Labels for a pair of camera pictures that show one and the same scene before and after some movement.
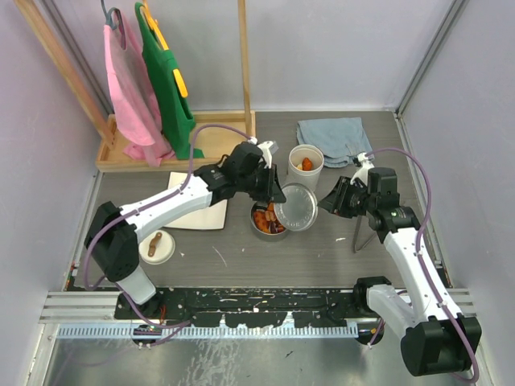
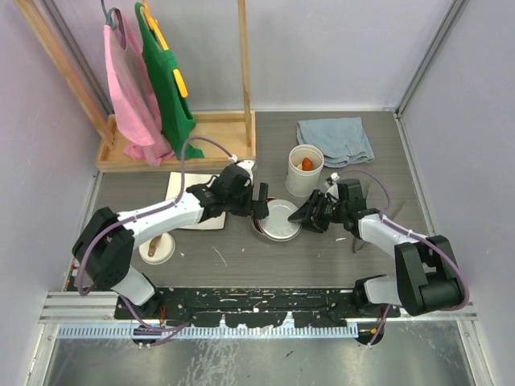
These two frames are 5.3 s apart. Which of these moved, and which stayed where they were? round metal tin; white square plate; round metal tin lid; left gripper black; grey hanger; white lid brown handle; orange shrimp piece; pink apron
Moved: left gripper black; round metal tin lid; round metal tin
Stayed: white square plate; pink apron; grey hanger; white lid brown handle; orange shrimp piece
